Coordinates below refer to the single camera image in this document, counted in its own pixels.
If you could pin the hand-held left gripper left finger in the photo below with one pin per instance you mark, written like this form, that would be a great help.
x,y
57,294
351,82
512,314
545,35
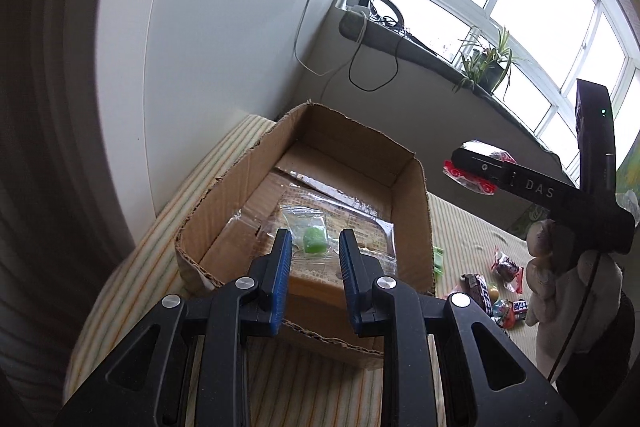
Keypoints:
x,y
284,267

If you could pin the white wardrobe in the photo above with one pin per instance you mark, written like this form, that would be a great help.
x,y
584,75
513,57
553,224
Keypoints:
x,y
200,32

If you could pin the person's right hand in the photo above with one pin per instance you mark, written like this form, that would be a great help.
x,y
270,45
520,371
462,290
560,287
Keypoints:
x,y
542,277

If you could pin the potted spider plant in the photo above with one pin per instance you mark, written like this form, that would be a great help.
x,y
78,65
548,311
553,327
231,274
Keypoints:
x,y
492,69

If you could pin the grey windowsill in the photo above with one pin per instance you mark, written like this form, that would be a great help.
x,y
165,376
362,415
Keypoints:
x,y
425,57

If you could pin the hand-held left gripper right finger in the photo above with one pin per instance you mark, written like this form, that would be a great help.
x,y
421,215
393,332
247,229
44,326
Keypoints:
x,y
347,267

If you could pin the green wall poster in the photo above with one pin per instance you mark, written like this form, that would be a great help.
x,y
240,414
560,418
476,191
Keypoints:
x,y
631,172

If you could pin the green snack packet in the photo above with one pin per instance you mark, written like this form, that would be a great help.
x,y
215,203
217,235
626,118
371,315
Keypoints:
x,y
439,264

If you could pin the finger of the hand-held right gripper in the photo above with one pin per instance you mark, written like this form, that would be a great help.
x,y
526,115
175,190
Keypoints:
x,y
475,164

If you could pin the red dark date packet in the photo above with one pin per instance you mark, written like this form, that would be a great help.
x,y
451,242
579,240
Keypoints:
x,y
467,181
507,269

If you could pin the clear packet with green candy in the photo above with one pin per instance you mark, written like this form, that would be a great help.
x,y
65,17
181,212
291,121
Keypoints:
x,y
312,239

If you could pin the striped bed sheet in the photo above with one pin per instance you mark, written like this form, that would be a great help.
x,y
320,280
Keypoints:
x,y
310,387

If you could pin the colourful small snack packet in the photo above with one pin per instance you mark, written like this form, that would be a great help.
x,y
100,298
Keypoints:
x,y
500,312

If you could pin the clear bread package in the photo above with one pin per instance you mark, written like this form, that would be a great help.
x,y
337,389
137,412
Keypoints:
x,y
357,219

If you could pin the yellow ball candy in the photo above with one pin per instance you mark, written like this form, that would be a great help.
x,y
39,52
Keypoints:
x,y
493,293

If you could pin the brown cardboard box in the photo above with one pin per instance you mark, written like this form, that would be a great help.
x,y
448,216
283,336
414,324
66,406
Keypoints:
x,y
350,142

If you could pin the brown chocolate bar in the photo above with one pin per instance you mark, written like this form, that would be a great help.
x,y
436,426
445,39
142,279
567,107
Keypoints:
x,y
477,289

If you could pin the white power strip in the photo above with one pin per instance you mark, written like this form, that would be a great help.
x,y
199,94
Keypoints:
x,y
357,5

